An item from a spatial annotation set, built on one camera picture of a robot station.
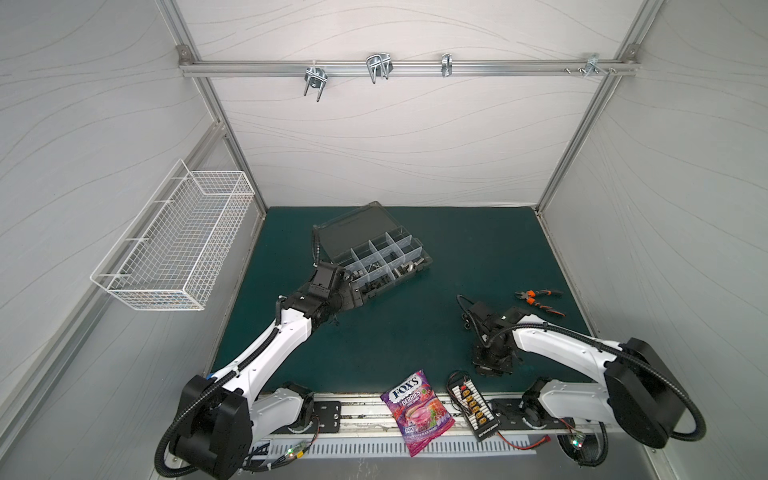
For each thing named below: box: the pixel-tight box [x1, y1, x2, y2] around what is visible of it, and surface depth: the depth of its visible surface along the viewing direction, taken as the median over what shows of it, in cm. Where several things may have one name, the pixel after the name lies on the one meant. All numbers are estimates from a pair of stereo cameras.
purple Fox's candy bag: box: [380, 369, 455, 458], surface depth 74 cm
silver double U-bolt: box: [366, 52, 394, 84], surface depth 78 cm
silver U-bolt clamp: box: [304, 60, 328, 102], surface depth 79 cm
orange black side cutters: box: [515, 290, 566, 317], surface depth 97 cm
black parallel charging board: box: [446, 370, 500, 442], surface depth 76 cm
